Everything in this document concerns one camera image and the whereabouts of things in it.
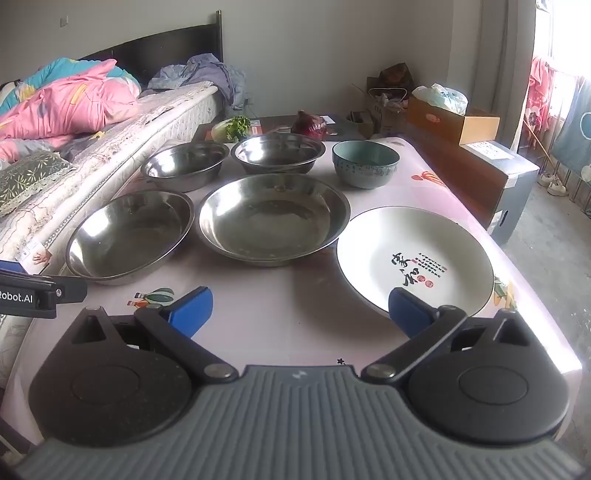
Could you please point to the deep steel bowl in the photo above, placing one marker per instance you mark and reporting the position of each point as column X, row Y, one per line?
column 279, row 152

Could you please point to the brown paper bag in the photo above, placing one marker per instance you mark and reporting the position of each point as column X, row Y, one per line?
column 396, row 74

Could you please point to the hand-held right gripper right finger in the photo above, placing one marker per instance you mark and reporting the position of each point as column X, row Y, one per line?
column 408, row 314

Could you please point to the white printed ceramic plate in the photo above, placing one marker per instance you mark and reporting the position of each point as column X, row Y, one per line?
column 378, row 244

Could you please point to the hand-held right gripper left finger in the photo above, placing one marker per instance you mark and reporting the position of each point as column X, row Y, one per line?
column 191, row 308

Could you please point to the wide steel bowl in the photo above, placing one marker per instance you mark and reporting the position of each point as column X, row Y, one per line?
column 129, row 230

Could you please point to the white shoe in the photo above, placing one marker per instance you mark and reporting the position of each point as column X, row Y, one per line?
column 557, row 188
column 546, row 179

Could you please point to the dark wooden headboard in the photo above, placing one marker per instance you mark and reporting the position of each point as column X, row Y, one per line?
column 161, row 50

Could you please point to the pink floral quilt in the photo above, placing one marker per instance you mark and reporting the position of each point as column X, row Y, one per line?
column 69, row 101

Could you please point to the green leaf-print pillow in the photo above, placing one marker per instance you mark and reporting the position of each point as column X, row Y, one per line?
column 32, row 177

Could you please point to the blue printed hanging cloth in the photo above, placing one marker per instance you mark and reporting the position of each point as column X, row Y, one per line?
column 572, row 124

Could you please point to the teal ceramic bowl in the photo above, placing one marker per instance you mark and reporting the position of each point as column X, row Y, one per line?
column 364, row 161

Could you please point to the thin wooden stick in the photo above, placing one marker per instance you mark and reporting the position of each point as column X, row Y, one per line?
column 540, row 145

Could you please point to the blue-grey clothes pile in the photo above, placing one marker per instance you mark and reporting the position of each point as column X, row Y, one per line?
column 207, row 74

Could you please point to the small steel bowl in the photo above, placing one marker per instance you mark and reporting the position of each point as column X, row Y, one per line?
column 184, row 161

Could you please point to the white plastic bag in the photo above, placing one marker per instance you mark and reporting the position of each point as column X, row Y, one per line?
column 441, row 98

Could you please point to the open cardboard box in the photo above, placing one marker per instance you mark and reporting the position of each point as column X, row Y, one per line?
column 385, row 113

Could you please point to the bed with mattress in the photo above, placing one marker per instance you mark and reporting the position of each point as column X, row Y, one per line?
column 115, row 143

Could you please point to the pink floral hanging cloth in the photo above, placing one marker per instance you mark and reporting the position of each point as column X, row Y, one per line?
column 540, row 97

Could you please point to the brown cardboard box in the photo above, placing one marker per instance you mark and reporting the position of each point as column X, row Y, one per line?
column 461, row 124

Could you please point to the large steel basin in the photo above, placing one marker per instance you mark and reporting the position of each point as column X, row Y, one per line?
column 272, row 221

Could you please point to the green bok choy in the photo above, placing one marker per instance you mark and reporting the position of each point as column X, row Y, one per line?
column 233, row 127

